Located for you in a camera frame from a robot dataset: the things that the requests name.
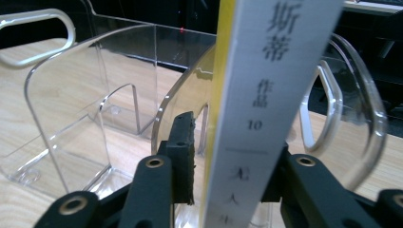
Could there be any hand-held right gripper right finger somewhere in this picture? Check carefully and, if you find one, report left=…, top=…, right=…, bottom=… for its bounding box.
left=260, top=142, right=291, bottom=204

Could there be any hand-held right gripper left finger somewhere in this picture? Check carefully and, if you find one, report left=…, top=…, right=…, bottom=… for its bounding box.
left=157, top=110, right=197, bottom=206

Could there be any yellow book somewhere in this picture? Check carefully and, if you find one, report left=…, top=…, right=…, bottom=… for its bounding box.
left=199, top=0, right=346, bottom=228

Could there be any clear acrylic book holder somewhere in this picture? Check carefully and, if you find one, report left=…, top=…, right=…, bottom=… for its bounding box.
left=0, top=8, right=390, bottom=228

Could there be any white desk frame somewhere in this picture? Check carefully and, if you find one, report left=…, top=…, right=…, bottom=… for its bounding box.
left=342, top=0, right=403, bottom=16

